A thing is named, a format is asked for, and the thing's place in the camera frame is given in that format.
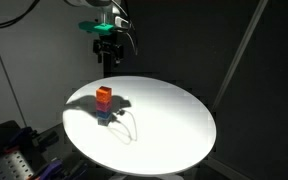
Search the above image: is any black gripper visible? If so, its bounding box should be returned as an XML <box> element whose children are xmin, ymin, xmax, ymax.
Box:
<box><xmin>93</xmin><ymin>34</ymin><xmax>124</xmax><ymax>64</ymax></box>

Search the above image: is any orange block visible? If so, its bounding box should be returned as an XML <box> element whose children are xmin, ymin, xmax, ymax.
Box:
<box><xmin>96</xmin><ymin>86</ymin><xmax>112</xmax><ymax>102</ymax></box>

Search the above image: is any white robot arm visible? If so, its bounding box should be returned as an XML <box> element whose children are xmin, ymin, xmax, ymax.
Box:
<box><xmin>64</xmin><ymin>0</ymin><xmax>129</xmax><ymax>64</ymax></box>

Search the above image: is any magenta block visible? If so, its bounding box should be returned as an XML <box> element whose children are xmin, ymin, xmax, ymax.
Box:
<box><xmin>96</xmin><ymin>100</ymin><xmax>112</xmax><ymax>112</ymax></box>

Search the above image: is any blue block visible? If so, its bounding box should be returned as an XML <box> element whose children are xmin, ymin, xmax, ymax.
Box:
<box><xmin>96</xmin><ymin>110</ymin><xmax>112</xmax><ymax>119</ymax></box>

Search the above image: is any grey bottom block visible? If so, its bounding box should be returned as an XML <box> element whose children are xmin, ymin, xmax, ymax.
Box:
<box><xmin>97</xmin><ymin>116</ymin><xmax>112</xmax><ymax>126</ymax></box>

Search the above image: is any round white table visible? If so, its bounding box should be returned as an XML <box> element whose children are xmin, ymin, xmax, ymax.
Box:
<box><xmin>62</xmin><ymin>76</ymin><xmax>216</xmax><ymax>180</ymax></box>

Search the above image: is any purple clamp upper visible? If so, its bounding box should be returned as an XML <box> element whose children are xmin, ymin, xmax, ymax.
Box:
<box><xmin>4</xmin><ymin>127</ymin><xmax>37</xmax><ymax>153</ymax></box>

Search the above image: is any purple clamp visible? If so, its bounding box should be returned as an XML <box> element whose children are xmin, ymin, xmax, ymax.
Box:
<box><xmin>4</xmin><ymin>127</ymin><xmax>37</xmax><ymax>153</ymax></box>
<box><xmin>27</xmin><ymin>160</ymin><xmax>62</xmax><ymax>180</ymax></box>

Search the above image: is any purple clamp lower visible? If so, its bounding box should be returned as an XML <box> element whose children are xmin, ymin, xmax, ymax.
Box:
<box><xmin>27</xmin><ymin>160</ymin><xmax>62</xmax><ymax>180</ymax></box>

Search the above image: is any perforated metal plate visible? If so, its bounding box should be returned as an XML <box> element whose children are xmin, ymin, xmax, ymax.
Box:
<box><xmin>0</xmin><ymin>150</ymin><xmax>34</xmax><ymax>180</ymax></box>

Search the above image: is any grey diagonal pole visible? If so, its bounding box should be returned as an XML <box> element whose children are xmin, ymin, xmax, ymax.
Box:
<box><xmin>211</xmin><ymin>0</ymin><xmax>269</xmax><ymax>112</ymax></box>

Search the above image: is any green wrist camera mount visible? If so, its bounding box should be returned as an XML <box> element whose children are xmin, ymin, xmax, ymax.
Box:
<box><xmin>78</xmin><ymin>21</ymin><xmax>113</xmax><ymax>35</ymax></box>

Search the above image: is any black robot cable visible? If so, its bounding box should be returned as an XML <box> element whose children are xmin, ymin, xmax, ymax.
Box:
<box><xmin>0</xmin><ymin>0</ymin><xmax>139</xmax><ymax>57</ymax></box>

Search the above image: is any thin black wall cable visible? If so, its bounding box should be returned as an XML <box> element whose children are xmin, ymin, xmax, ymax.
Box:
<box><xmin>0</xmin><ymin>13</ymin><xmax>28</xmax><ymax>128</ymax></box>

